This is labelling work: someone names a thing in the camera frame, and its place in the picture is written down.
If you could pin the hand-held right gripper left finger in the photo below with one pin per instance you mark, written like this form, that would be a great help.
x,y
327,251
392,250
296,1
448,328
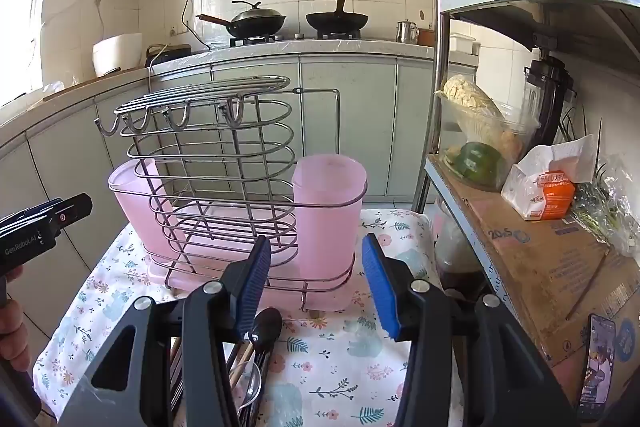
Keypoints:
x,y
256,287

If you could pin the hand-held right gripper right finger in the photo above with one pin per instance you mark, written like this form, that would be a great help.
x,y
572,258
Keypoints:
x,y
380,287

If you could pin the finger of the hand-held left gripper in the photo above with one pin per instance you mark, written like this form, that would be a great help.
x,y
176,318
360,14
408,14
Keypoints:
x,y
72,209
30,213

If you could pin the pink plastic utensil cup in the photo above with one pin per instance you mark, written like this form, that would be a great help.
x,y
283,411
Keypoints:
x,y
325,217
130,207

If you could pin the person's left hand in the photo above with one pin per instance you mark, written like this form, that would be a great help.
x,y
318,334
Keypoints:
x,y
12,337

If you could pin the black spoon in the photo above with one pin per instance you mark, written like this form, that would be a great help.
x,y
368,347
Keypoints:
x,y
267,324

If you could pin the pink plastic drip tray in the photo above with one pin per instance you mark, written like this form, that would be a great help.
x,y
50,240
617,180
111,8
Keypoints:
x,y
325,292

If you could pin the light wooden chopstick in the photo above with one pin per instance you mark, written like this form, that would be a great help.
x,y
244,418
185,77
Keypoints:
x,y
241,364

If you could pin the jar of dark liquid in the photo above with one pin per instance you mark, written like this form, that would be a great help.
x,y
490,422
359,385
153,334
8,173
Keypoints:
x,y
457,257

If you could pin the steel spoon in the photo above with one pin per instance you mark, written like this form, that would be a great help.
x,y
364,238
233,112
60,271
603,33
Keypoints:
x,y
252,387

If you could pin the floral white cloth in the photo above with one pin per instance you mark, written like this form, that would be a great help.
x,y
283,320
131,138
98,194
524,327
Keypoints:
x,y
325,372

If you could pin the dark brown chopstick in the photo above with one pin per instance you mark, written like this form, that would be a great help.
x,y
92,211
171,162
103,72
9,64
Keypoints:
x,y
176,372

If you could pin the green bell pepper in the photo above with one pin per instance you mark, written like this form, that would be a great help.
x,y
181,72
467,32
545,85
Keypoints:
x,y
477,162

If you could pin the white rice cooker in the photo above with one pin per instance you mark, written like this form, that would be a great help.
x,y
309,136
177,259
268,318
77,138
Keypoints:
x,y
117,54

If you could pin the brown cardboard sheet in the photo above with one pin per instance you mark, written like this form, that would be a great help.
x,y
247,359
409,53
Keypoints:
x,y
540,257

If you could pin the pale green base cabinets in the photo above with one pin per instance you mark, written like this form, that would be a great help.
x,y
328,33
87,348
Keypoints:
x,y
340,122

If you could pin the black induction cooker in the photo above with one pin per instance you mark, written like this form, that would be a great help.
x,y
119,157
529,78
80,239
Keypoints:
x,y
167,54

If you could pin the orange tissue pack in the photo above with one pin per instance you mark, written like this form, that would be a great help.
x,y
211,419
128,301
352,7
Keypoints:
x,y
545,187

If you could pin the clear plastic container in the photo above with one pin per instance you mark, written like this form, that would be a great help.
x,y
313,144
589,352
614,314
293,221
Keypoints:
x,y
510,132

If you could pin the pale enoki mushroom bundle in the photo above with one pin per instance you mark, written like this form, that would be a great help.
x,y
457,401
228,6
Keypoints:
x,y
467,94

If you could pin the smartphone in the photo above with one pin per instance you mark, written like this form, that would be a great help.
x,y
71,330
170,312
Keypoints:
x,y
599,367

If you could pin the green onions in bag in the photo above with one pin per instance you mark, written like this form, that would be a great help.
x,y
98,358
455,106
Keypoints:
x,y
607,207

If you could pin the black blender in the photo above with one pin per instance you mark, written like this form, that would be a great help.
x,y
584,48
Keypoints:
x,y
547,102

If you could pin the gas stove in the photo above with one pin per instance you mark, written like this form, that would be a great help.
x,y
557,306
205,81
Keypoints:
x,y
295,38

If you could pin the brown clay pot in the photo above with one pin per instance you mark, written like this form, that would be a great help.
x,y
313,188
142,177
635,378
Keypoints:
x,y
427,38

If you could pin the steel kettle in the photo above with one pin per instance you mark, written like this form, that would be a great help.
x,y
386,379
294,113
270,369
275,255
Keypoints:
x,y
406,33

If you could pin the white plastic container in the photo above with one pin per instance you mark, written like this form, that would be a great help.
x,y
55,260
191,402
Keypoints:
x,y
464,44

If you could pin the steel wok lid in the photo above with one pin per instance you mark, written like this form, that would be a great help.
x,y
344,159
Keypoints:
x,y
257,13

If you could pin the steel shelf rack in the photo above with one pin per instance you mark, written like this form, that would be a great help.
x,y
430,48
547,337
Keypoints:
x,y
442,7

